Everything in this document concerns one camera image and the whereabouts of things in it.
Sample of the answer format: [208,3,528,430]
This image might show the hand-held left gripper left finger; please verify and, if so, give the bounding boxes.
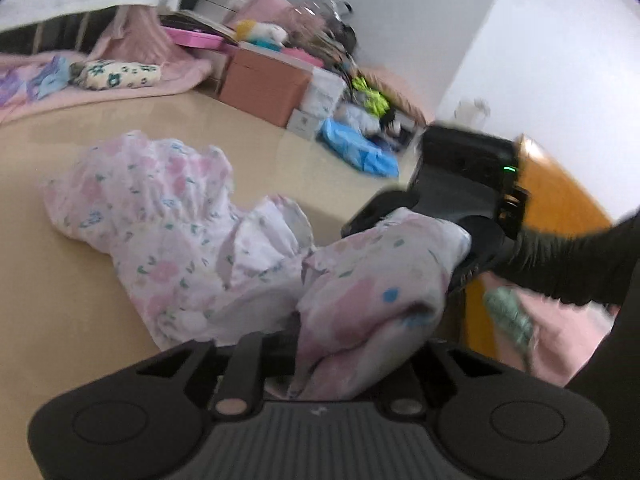
[134,332,302,420]

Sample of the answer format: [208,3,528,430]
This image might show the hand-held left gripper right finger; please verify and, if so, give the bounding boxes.
[385,339,506,417]

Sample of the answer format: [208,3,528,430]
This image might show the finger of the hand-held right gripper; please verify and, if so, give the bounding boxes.
[342,192,420,239]

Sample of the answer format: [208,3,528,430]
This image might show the pink floral white garment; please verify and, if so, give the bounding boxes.
[40,130,473,402]

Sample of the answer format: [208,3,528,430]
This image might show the person's right forearm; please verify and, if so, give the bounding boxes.
[492,209,640,312]

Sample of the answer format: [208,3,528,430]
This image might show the blue plastic bag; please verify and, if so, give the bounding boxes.
[320,119,401,179]

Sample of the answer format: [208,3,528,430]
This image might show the orange wooden cabinet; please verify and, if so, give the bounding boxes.
[465,134,614,361]

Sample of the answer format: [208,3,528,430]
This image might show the green patterned cloth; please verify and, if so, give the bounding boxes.
[482,287,536,357]

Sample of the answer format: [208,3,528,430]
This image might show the white carton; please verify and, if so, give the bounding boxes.
[287,107,326,141]
[300,67,349,119]

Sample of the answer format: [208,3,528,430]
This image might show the neon yellow item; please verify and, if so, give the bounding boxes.
[352,76,391,116]

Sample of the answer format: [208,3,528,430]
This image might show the pink bedding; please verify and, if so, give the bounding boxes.
[515,290,619,389]

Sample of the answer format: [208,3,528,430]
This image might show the brown cardboard box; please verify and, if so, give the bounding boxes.
[219,47,314,129]

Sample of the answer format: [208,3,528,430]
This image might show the yellow white plush toy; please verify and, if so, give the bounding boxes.
[235,20,289,47]

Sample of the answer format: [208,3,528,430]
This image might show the pink blanket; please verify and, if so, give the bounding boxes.
[0,50,214,127]

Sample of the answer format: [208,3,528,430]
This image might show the pink flat box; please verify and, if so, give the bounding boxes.
[162,27,237,52]

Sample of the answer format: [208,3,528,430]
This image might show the pink hanging cloth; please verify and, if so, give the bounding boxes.
[90,5,174,62]

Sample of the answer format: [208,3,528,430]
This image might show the purple floral cloth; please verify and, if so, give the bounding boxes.
[0,55,71,109]

